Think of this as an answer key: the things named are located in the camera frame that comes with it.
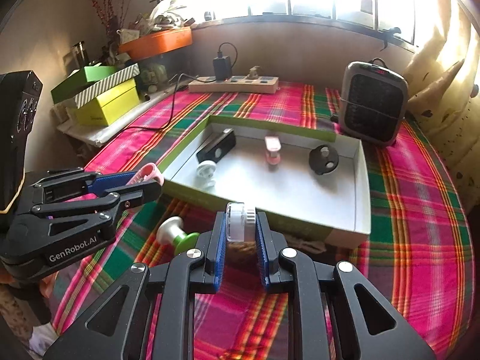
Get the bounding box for pink hair claw clip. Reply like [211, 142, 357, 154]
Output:
[63, 162, 165, 203]

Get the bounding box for white round small cap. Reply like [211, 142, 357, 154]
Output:
[197, 160, 216, 188]

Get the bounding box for black rectangular device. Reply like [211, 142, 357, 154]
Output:
[196, 128, 236, 164]

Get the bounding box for clear round plastic jar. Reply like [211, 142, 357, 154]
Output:
[225, 202, 256, 242]

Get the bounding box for black round disc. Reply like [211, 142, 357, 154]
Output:
[308, 144, 339, 176]

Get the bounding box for white green spool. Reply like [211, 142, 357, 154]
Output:
[156, 216, 199, 255]

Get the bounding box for white shelf board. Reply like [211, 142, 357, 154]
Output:
[55, 82, 181, 148]

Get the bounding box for yellow green box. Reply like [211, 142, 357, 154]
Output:
[74, 78, 140, 127]

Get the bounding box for plaid pink green tablecloth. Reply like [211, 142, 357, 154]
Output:
[49, 83, 476, 359]

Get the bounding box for striped white box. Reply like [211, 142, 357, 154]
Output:
[73, 63, 140, 109]

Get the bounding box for green box lid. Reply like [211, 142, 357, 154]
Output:
[50, 65, 117, 104]

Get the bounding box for brown walnut right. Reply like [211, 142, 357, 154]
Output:
[226, 241, 259, 270]

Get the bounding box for beige power strip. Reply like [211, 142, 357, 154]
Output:
[188, 76, 279, 94]

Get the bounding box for green white cardboard tray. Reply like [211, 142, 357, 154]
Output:
[158, 115, 372, 249]

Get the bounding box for black charger adapter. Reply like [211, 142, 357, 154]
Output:
[212, 56, 232, 81]

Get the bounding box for red berry branches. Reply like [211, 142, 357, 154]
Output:
[82, 0, 142, 38]

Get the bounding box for orange tray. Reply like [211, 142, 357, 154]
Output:
[119, 27, 193, 61]

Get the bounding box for small figurine plug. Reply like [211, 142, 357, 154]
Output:
[247, 66, 260, 80]

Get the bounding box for grey black space heater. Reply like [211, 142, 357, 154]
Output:
[330, 58, 408, 146]

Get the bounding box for cream heart curtain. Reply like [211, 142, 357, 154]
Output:
[403, 0, 479, 211]

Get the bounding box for black charger cable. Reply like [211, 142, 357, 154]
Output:
[119, 41, 239, 132]

